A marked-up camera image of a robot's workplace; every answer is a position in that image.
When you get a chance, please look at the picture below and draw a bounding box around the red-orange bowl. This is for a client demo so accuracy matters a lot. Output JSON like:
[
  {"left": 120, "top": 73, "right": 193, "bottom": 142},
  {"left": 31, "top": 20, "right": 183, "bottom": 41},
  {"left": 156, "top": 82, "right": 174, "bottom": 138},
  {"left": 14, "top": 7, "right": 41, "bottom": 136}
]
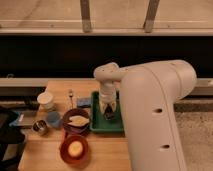
[{"left": 60, "top": 135, "right": 89, "bottom": 166}]

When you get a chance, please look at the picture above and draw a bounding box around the small metal tin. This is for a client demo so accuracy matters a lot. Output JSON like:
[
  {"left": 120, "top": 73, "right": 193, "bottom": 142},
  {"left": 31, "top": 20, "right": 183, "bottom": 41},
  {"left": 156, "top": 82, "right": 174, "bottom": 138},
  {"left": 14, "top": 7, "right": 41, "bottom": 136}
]
[{"left": 32, "top": 120, "right": 48, "bottom": 136}]

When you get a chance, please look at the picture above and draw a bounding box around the green plastic tray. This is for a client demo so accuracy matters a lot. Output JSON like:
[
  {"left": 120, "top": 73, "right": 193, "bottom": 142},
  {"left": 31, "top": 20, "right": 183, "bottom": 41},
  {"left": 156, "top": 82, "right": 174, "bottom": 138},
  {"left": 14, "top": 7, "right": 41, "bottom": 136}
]
[{"left": 90, "top": 91, "right": 124, "bottom": 133}]

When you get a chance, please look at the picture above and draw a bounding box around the yellow round object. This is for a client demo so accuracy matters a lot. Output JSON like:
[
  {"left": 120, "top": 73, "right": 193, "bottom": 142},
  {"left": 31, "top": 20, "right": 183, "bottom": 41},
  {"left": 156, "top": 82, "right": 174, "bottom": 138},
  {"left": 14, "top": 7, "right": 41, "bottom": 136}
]
[{"left": 68, "top": 141, "right": 83, "bottom": 158}]

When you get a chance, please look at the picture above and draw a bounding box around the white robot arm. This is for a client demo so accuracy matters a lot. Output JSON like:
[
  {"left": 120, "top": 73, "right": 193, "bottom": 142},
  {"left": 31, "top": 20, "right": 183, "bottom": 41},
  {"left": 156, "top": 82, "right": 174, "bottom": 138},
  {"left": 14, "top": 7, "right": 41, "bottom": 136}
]
[{"left": 94, "top": 60, "right": 197, "bottom": 171}]

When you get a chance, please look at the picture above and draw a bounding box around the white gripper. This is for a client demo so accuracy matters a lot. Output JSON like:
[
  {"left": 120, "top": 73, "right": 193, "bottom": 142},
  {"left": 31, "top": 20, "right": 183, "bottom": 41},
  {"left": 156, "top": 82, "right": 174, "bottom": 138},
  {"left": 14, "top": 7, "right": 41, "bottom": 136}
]
[{"left": 99, "top": 82, "right": 117, "bottom": 113}]

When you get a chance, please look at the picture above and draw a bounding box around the blue cup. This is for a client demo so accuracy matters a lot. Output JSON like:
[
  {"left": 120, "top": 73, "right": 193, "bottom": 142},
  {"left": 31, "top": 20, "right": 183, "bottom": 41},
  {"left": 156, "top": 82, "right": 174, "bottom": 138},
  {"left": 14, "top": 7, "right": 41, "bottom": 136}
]
[{"left": 46, "top": 111, "right": 61, "bottom": 128}]

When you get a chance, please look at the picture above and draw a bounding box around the dark brown eraser block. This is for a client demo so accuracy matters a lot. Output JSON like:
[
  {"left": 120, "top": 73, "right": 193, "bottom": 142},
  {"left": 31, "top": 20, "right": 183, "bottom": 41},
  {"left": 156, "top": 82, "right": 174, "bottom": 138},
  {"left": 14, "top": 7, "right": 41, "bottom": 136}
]
[{"left": 104, "top": 106, "right": 115, "bottom": 120}]

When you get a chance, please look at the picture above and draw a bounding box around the beige leaf-shaped item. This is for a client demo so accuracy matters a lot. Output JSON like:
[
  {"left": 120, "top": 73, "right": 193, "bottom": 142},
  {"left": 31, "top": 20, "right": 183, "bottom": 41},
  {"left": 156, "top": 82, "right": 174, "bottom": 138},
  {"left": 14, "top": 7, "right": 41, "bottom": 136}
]
[{"left": 69, "top": 115, "right": 89, "bottom": 127}]

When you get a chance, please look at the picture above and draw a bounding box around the blue sponge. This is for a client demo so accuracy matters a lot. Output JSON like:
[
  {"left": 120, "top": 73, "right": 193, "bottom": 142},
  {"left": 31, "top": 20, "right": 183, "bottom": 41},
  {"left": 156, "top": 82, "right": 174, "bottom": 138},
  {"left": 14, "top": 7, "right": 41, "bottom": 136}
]
[{"left": 77, "top": 98, "right": 91, "bottom": 108}]

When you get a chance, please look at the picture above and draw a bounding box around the white paper cup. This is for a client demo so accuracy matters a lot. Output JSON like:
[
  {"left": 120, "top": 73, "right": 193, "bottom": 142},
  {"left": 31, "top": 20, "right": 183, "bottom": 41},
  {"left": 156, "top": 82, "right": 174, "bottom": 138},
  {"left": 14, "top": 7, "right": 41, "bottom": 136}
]
[{"left": 37, "top": 91, "right": 54, "bottom": 110}]

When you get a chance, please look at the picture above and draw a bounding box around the dark maroon bowl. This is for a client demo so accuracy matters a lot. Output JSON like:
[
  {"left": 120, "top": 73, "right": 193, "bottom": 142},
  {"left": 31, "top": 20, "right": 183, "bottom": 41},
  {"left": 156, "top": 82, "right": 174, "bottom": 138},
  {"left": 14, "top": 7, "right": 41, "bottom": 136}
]
[{"left": 62, "top": 108, "right": 90, "bottom": 134}]

